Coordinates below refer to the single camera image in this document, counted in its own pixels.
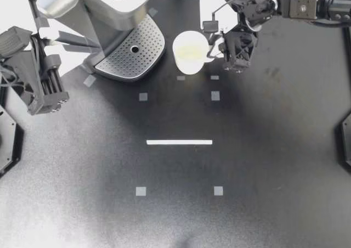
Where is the white mug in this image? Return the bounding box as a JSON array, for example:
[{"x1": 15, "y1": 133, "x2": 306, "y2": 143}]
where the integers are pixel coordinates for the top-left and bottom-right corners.
[{"x1": 172, "y1": 30, "x2": 217, "y2": 76}]

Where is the silver and black coffee machine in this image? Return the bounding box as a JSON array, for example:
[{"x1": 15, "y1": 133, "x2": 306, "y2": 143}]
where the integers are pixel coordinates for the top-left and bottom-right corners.
[{"x1": 38, "y1": 0, "x2": 167, "y2": 83}]

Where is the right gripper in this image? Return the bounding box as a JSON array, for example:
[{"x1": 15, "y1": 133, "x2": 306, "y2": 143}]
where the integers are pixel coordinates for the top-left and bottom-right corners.
[{"x1": 207, "y1": 13, "x2": 261, "y2": 74}]

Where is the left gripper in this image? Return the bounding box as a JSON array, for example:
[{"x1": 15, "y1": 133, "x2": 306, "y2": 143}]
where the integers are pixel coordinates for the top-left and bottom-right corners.
[{"x1": 26, "y1": 0, "x2": 99, "y2": 116}]

